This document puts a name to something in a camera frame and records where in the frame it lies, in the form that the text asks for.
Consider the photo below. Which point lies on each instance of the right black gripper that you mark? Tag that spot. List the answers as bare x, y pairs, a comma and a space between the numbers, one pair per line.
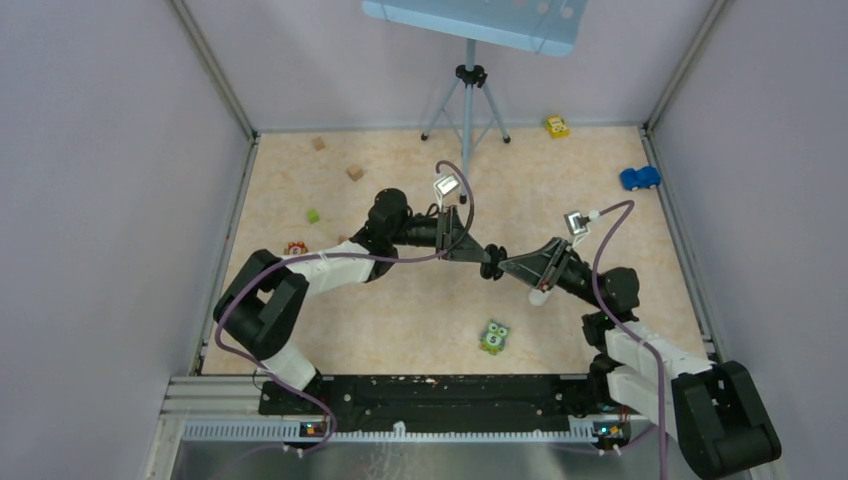
542, 268

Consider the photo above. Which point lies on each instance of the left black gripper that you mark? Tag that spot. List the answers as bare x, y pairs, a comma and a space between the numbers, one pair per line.
456, 242

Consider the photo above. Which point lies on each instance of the white earbud charging case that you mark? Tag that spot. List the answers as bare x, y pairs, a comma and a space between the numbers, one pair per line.
538, 297

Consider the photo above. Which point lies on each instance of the black earbud charging case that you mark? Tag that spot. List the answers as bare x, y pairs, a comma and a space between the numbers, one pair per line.
490, 269

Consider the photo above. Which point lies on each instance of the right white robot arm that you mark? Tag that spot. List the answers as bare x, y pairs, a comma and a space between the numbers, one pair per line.
713, 411

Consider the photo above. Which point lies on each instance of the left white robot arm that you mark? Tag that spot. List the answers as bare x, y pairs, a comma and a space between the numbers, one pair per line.
260, 307

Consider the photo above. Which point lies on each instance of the green owl number block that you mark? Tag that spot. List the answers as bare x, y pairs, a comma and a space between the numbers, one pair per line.
493, 337

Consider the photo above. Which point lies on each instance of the wooden cube block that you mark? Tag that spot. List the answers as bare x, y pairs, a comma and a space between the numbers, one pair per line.
355, 172

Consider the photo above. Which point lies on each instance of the small green cube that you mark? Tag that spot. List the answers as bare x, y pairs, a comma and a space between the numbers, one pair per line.
312, 216

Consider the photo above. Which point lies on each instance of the blue toy car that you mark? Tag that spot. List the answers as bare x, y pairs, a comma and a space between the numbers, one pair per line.
647, 177

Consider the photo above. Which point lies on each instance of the orange red animal block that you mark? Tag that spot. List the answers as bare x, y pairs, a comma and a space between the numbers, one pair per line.
296, 249

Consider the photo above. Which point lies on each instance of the light blue tripod stand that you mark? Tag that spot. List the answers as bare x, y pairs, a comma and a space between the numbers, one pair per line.
471, 76

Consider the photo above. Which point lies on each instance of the light blue perforated board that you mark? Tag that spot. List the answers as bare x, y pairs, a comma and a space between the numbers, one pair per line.
542, 27

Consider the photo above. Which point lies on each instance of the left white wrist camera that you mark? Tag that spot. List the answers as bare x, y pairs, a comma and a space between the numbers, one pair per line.
445, 186

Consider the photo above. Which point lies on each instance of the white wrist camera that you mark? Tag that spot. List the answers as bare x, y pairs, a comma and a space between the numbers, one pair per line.
578, 225
445, 186

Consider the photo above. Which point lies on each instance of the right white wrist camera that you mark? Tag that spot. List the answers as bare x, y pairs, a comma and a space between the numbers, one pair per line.
578, 225

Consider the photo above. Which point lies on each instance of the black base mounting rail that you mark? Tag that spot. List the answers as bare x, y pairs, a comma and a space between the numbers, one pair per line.
454, 404

